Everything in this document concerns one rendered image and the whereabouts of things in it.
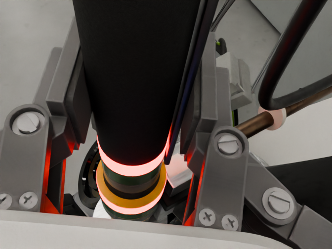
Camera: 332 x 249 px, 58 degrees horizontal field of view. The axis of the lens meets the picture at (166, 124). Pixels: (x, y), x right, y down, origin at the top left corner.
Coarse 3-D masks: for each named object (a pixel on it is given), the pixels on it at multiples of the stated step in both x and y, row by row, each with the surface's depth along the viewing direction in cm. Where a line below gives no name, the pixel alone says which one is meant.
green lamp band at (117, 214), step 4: (100, 196) 19; (104, 204) 19; (156, 204) 19; (108, 208) 19; (152, 208) 19; (112, 212) 19; (116, 212) 19; (144, 212) 19; (148, 212) 20; (120, 216) 19; (124, 216) 19; (128, 216) 19; (132, 216) 19; (136, 216) 19; (140, 216) 19
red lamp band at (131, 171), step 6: (102, 156) 14; (162, 156) 14; (108, 162) 14; (114, 162) 13; (150, 162) 14; (156, 162) 14; (114, 168) 14; (120, 168) 14; (126, 168) 14; (132, 168) 14; (138, 168) 14; (144, 168) 14; (150, 168) 14; (126, 174) 14; (132, 174) 14; (138, 174) 14
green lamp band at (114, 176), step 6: (102, 162) 15; (162, 162) 16; (108, 168) 15; (156, 168) 15; (108, 174) 15; (114, 174) 15; (144, 174) 15; (150, 174) 15; (120, 180) 15; (126, 180) 15; (132, 180) 15; (138, 180) 15; (144, 180) 15
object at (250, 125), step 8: (328, 88) 28; (312, 96) 27; (320, 96) 28; (296, 104) 26; (304, 104) 27; (264, 112) 26; (288, 112) 26; (248, 120) 25; (256, 120) 25; (264, 120) 25; (272, 120) 25; (240, 128) 24; (248, 128) 24; (256, 128) 25; (264, 128) 25; (248, 136) 25
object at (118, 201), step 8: (96, 176) 18; (160, 176) 18; (104, 184) 18; (160, 184) 18; (104, 192) 18; (152, 192) 18; (160, 192) 18; (112, 200) 17; (120, 200) 17; (128, 200) 17; (136, 200) 17; (144, 200) 18; (152, 200) 18
